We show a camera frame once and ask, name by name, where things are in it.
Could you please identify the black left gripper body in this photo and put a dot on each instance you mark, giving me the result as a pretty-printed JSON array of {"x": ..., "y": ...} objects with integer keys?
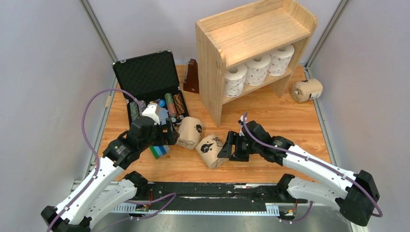
[{"x": 161, "y": 137}]

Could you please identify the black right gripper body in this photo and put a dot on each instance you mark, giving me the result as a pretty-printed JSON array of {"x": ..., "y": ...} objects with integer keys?
[{"x": 244, "y": 149}]

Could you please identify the brown paper roll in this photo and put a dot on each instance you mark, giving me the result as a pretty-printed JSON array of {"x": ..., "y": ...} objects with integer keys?
[
  {"x": 209, "y": 148},
  {"x": 190, "y": 132},
  {"x": 303, "y": 91}
]

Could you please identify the white floral paper roll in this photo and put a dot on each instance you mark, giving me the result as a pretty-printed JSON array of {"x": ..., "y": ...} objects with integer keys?
[
  {"x": 257, "y": 70},
  {"x": 234, "y": 81},
  {"x": 280, "y": 59}
]

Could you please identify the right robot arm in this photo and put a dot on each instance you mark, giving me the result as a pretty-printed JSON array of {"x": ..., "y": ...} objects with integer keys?
[{"x": 354, "y": 195}]

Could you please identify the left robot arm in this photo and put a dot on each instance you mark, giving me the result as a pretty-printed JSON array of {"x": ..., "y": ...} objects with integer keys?
[{"x": 87, "y": 204}]

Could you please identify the light wooden two-tier shelf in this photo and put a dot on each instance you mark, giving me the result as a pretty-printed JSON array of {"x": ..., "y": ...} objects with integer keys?
[{"x": 233, "y": 37}]

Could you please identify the green blue block stack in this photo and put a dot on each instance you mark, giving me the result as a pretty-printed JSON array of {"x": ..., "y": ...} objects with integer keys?
[{"x": 159, "y": 151}]

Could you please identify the dark brown wooden metronome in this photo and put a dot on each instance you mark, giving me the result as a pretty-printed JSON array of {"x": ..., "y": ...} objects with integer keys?
[{"x": 191, "y": 80}]

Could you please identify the black poker chip case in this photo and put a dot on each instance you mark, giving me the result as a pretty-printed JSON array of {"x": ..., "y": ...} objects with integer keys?
[{"x": 150, "y": 77}]

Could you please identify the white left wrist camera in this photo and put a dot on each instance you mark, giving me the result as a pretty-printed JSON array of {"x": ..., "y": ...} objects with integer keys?
[{"x": 152, "y": 111}]

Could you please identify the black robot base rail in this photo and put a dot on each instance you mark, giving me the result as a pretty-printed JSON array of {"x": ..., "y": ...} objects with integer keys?
[{"x": 227, "y": 199}]

